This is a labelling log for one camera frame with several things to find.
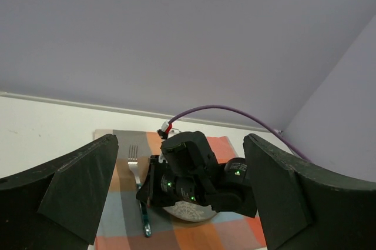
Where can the grey reindeer plate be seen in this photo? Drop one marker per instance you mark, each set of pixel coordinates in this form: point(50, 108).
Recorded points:
point(190, 212)

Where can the green handled fork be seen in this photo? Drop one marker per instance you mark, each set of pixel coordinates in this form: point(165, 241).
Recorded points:
point(133, 166)

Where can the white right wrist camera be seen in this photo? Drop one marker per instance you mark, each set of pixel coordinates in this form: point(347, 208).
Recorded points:
point(166, 131)

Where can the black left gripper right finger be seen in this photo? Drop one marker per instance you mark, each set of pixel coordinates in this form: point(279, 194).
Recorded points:
point(304, 206)

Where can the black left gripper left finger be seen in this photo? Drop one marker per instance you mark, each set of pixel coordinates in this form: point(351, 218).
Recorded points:
point(58, 204)

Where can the checked orange cloth placemat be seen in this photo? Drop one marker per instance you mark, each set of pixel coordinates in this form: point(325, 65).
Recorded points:
point(121, 226)

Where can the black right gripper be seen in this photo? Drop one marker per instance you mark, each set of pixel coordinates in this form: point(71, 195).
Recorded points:
point(187, 170)

